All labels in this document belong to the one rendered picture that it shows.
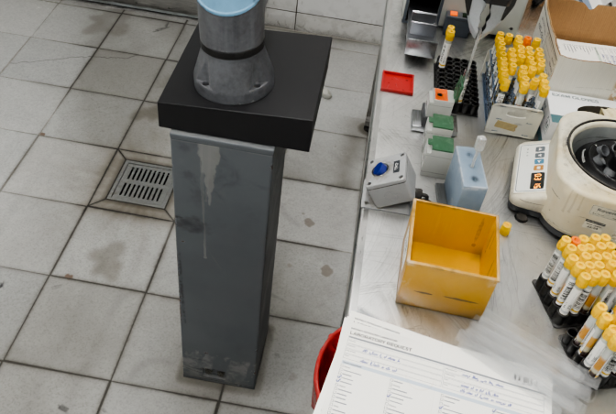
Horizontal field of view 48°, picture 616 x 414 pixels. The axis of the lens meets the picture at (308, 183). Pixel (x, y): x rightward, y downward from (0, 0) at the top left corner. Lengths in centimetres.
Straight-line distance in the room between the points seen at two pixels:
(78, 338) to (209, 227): 74
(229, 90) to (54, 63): 189
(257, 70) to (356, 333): 52
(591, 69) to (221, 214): 79
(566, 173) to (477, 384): 40
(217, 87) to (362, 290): 45
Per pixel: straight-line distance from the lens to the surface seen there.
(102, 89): 291
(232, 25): 119
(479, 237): 113
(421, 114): 139
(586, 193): 119
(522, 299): 114
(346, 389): 96
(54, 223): 239
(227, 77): 124
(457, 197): 116
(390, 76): 151
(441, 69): 153
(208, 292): 164
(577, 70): 146
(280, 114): 124
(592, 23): 169
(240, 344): 179
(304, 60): 138
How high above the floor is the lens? 172
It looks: 44 degrees down
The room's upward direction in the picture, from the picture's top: 8 degrees clockwise
